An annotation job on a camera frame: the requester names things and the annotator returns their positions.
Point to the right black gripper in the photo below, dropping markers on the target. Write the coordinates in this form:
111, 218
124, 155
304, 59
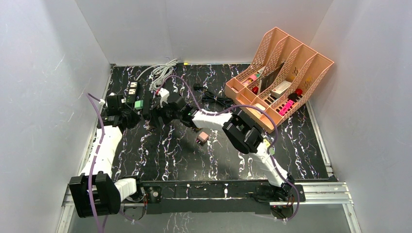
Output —
158, 111

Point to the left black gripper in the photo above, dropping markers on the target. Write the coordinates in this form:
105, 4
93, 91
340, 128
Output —
129, 111

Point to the black power strip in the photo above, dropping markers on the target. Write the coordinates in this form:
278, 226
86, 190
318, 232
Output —
147, 103
132, 93

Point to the pink plug adapter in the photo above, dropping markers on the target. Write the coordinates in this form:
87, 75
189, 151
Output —
202, 138

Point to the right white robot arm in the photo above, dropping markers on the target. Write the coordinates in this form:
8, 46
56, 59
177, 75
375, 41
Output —
243, 132

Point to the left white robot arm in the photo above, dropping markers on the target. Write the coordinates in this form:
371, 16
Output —
93, 191

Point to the white charger in organizer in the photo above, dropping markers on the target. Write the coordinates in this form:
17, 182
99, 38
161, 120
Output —
260, 106

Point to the orange plastic desk organizer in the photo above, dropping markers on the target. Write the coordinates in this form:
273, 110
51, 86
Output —
282, 76

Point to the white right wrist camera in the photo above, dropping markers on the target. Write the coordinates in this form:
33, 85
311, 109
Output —
163, 94

